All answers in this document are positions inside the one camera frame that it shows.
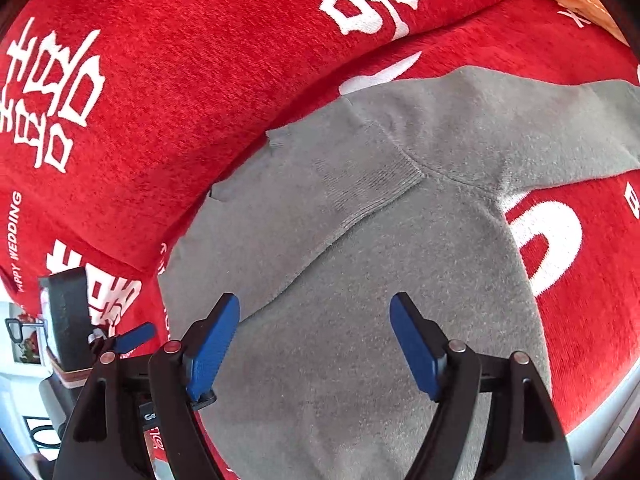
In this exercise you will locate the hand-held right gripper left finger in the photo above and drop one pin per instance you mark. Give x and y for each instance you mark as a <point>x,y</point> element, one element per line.
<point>214,347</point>

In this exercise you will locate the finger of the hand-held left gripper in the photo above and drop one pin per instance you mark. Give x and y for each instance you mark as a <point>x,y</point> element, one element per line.
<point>135,336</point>

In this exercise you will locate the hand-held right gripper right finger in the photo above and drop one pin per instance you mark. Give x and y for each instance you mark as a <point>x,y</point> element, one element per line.
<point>414,347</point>

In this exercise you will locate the grey knit sweater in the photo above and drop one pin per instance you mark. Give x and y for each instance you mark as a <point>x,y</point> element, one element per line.
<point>350,240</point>

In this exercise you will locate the red printed blanket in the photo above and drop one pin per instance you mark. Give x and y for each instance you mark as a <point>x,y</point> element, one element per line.
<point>175,85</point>

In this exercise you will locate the wall picture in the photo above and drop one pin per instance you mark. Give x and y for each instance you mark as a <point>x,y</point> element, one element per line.
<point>27,347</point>

